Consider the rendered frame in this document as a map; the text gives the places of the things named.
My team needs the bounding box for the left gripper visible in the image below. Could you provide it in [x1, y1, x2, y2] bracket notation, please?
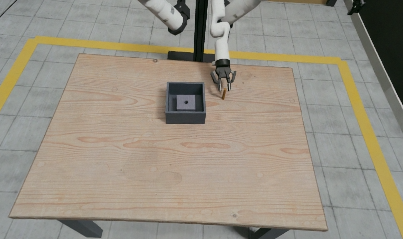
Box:
[347, 0, 366, 15]

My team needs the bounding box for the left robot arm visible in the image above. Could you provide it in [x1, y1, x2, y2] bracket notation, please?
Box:
[221, 0, 268, 25]

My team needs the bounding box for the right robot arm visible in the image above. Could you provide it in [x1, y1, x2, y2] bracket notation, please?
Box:
[138, 0, 230, 66]

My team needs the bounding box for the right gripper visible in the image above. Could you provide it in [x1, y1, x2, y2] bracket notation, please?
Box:
[211, 59, 237, 92]

